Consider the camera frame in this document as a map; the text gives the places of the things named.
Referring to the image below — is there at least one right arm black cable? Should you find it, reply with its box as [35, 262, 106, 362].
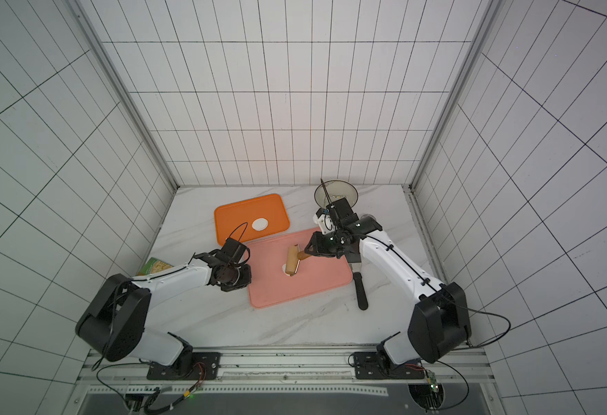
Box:
[365, 232, 512, 349]

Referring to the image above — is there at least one orange plastic tray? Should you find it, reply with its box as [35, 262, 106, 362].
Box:
[214, 194, 291, 246]

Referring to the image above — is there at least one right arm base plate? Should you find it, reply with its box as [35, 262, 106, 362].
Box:
[348, 352, 426, 380]

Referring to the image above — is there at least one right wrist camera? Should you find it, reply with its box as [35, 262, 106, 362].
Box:
[314, 207, 336, 235]

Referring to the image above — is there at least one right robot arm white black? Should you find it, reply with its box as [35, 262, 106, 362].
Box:
[303, 198, 471, 379]

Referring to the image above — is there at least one wooden rolling pin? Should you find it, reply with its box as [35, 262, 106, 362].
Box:
[286, 245, 310, 276]

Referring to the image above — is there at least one left base black cable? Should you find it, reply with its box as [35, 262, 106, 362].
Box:
[94, 362, 151, 411]

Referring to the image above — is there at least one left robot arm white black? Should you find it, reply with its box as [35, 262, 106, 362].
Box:
[75, 238, 252, 380]

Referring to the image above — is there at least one white dough on orange tray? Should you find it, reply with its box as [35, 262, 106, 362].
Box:
[252, 218, 269, 232]

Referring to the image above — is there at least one metal spatula black handle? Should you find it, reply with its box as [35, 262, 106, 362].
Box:
[350, 263, 369, 311]

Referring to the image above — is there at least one aluminium mounting rail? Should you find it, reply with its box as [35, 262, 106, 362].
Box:
[74, 345, 496, 401]

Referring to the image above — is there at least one pink plastic tray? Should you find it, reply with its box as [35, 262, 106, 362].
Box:
[247, 229, 353, 309]

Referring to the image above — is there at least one green yellow packet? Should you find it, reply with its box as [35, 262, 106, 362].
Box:
[137, 258, 173, 276]

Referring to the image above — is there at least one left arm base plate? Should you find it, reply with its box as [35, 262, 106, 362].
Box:
[146, 350, 222, 381]

